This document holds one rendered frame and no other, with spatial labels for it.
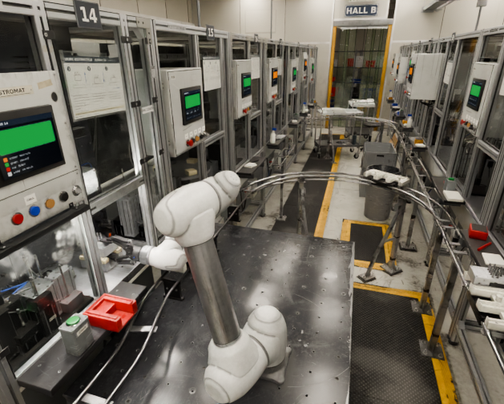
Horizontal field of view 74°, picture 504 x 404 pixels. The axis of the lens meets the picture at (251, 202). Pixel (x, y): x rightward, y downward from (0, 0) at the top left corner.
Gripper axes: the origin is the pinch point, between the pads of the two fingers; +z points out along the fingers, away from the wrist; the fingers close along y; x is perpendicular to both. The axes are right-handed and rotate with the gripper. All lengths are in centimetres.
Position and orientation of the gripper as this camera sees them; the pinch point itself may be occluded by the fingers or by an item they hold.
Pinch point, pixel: (107, 248)
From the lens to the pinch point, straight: 180.2
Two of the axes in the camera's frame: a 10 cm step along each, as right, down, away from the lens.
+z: -9.6, -1.1, 2.7
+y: 0.0, -9.2, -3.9
